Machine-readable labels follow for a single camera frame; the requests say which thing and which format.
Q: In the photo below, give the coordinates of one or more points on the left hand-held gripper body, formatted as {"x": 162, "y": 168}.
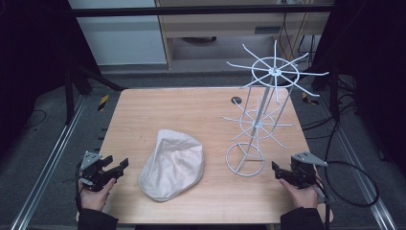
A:
{"x": 92, "y": 174}

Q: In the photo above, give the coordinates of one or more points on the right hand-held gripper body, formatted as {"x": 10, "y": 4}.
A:
{"x": 303, "y": 172}

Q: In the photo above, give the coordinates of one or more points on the person's right hand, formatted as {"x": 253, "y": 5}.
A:
{"x": 303, "y": 197}

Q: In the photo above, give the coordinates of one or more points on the person's left hand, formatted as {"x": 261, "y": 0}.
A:
{"x": 94, "y": 199}

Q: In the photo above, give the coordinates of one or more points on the white flat cap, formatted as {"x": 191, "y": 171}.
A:
{"x": 174, "y": 163}

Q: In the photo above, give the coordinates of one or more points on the yellow black striped tape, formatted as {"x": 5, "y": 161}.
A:
{"x": 309, "y": 99}
{"x": 103, "y": 103}

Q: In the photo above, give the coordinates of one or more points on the black metal stand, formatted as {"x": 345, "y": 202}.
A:
{"x": 68, "y": 92}
{"x": 334, "y": 96}

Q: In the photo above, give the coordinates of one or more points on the black curtain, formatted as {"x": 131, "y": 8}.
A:
{"x": 373, "y": 80}
{"x": 32, "y": 64}

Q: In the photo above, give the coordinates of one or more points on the white cabinet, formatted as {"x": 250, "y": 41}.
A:
{"x": 121, "y": 38}

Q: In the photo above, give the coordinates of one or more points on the light wooden cabinet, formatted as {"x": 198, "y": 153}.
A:
{"x": 223, "y": 24}

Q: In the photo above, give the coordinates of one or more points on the aluminium floor rail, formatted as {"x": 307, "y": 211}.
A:
{"x": 48, "y": 166}
{"x": 360, "y": 166}

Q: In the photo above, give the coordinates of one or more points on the black horizontal frame bar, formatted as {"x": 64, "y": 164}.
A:
{"x": 191, "y": 11}

